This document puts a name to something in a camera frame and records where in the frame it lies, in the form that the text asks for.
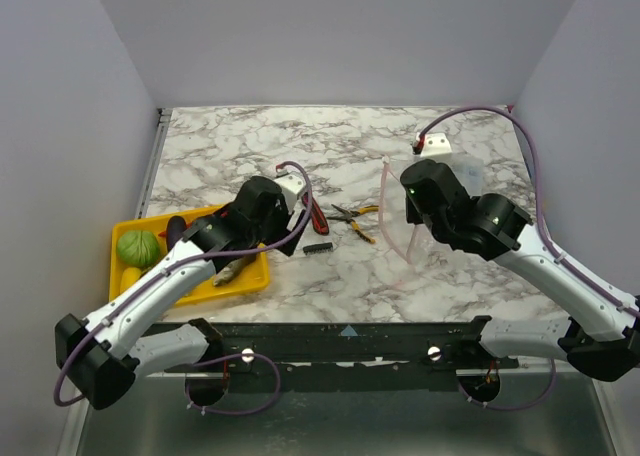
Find purple toy eggplant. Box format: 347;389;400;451
165;216;189;252

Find green toy cabbage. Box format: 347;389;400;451
116;230;161;268

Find black comb piece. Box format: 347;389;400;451
302;242;334;255

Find red black utility knife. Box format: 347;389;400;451
311;205;330;236

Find yellow handled pliers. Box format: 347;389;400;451
326;204;379;244

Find yellow plastic tray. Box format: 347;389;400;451
108;205;270;309

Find yellow toy lemon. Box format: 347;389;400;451
119;267;143;293

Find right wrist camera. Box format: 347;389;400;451
412;133;452;158

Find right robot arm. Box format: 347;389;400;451
400;159;639;382

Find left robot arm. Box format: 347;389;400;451
53;172;312;410

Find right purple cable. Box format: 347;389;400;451
414;106;640;322

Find black base frame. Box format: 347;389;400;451
134;315;531;392

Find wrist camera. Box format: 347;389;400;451
412;133;452;158
274;173;306;213

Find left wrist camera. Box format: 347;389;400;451
274;173;306;213

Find clear zip top bag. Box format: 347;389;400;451
378;155;449;289

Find toy fish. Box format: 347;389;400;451
213;255;257;287

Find clear screw organizer box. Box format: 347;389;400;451
449;154;485;194

